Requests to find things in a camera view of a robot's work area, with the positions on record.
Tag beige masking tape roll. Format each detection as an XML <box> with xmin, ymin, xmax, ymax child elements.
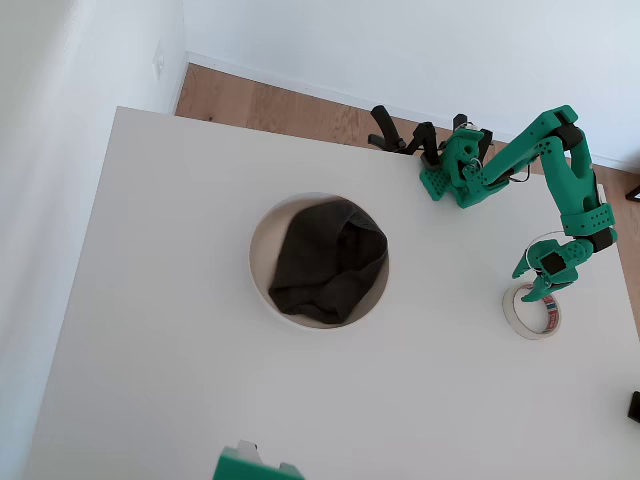
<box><xmin>502</xmin><ymin>282</ymin><xmax>563</xmax><ymax>342</ymax></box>

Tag dark grey cloth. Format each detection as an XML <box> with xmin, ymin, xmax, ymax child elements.
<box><xmin>268</xmin><ymin>198</ymin><xmax>390</xmax><ymax>326</ymax></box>

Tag white bowl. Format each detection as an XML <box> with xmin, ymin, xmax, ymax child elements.
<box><xmin>248</xmin><ymin>191</ymin><xmax>391</xmax><ymax>331</ymax></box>

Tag green printed part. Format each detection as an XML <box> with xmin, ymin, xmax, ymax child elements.
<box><xmin>212</xmin><ymin>439</ymin><xmax>306</xmax><ymax>480</ymax></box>

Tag white wall socket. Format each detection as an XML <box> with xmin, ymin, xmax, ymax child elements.
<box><xmin>150</xmin><ymin>39</ymin><xmax>168</xmax><ymax>81</ymax></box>

